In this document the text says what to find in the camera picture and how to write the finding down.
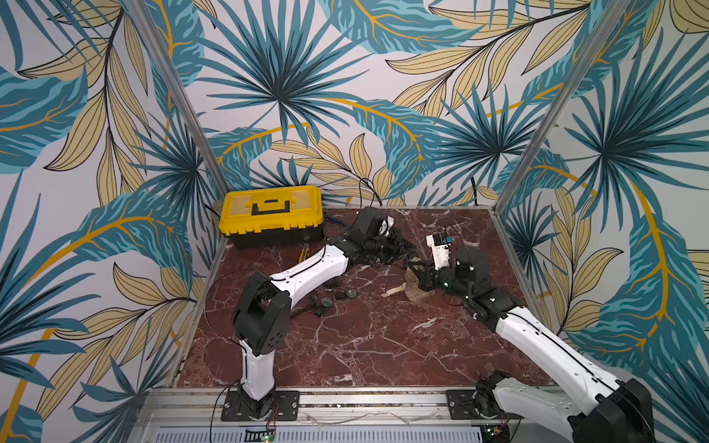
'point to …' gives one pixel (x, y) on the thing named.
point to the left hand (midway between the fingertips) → (420, 251)
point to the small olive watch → (351, 293)
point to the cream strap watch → (393, 291)
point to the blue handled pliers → (337, 220)
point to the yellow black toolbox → (276, 217)
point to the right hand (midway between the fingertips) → (412, 262)
